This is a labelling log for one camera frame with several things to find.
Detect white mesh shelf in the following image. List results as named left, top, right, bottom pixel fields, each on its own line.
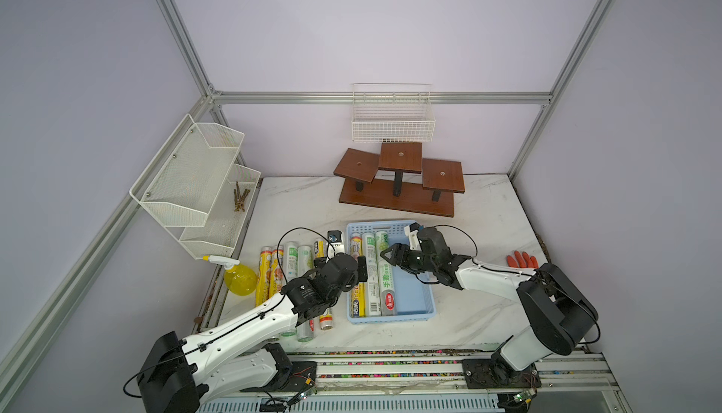
left=129, top=115, right=244, bottom=228
left=179, top=164, right=261, bottom=260

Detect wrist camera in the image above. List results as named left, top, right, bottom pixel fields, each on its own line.
left=327, top=230, right=345, bottom=255
left=404, top=222, right=422, bottom=251

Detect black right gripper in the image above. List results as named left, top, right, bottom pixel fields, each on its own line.
left=380, top=243, right=436, bottom=273

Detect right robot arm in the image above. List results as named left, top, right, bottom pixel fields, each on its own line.
left=380, top=223, right=599, bottom=386

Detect brown wooden tiered stand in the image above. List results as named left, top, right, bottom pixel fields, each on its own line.
left=334, top=143, right=466, bottom=217

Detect red work glove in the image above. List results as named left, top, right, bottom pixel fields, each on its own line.
left=506, top=251, right=540, bottom=269

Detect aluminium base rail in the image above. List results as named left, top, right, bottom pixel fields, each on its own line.
left=191, top=347, right=622, bottom=400

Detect brown twigs in shelf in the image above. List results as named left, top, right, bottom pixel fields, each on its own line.
left=233, top=182, right=251, bottom=212

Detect white wire wall basket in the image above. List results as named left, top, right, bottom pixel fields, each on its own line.
left=351, top=83, right=436, bottom=143

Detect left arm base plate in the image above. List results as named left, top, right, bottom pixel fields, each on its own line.
left=264, top=360, right=318, bottom=392

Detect yellow spray bottle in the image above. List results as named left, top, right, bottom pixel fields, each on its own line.
left=202, top=255, right=258, bottom=296

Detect clear wrap roll green label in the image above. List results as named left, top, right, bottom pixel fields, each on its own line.
left=374, top=231, right=397, bottom=316

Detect blue plastic basket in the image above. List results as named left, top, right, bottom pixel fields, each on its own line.
left=346, top=219, right=436, bottom=325

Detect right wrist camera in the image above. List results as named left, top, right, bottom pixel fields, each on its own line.
left=404, top=222, right=422, bottom=251

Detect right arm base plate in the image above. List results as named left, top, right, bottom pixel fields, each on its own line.
left=462, top=358, right=542, bottom=390

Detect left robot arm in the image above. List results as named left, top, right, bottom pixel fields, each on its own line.
left=131, top=253, right=368, bottom=412

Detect yellow roll far left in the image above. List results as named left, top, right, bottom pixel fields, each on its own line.
left=255, top=247, right=273, bottom=307

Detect white mesh upper shelf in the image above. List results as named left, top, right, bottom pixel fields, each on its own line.
left=129, top=115, right=244, bottom=228

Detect white mesh lower shelf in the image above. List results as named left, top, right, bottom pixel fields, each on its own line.
left=179, top=164, right=261, bottom=260

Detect yellow plastic wrap roll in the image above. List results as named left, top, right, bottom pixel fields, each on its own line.
left=350, top=232, right=366, bottom=318

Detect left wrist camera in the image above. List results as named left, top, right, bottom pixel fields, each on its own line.
left=327, top=230, right=345, bottom=255

